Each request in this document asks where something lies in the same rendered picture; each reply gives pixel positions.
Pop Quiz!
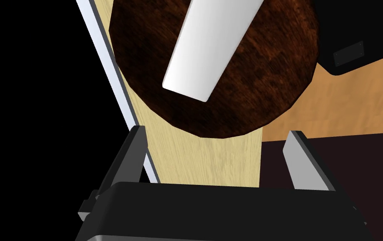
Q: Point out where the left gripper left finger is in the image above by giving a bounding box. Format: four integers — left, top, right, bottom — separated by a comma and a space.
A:
97, 125, 149, 197

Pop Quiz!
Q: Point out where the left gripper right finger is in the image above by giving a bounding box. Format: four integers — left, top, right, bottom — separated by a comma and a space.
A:
282, 130, 342, 192

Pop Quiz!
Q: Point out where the pale wood panel white edge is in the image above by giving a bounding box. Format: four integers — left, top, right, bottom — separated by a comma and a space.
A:
75, 0, 263, 188

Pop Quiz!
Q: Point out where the dark brown round table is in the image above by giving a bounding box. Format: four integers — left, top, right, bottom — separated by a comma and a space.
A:
108, 0, 319, 139

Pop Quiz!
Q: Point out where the black rounded block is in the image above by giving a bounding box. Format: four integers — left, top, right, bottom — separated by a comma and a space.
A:
313, 0, 383, 77

